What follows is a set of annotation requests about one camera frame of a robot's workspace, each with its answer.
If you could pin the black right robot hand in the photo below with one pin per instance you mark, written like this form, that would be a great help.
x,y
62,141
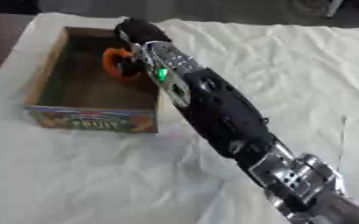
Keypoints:
x,y
139,30

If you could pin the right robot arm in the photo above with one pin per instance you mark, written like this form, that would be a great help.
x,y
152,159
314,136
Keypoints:
x,y
223,116

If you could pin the tan cardboard box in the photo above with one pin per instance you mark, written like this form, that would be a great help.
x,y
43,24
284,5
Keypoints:
x,y
95,87

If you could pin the white chair leg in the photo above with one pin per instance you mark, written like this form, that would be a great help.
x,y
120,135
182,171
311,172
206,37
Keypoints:
x,y
334,7

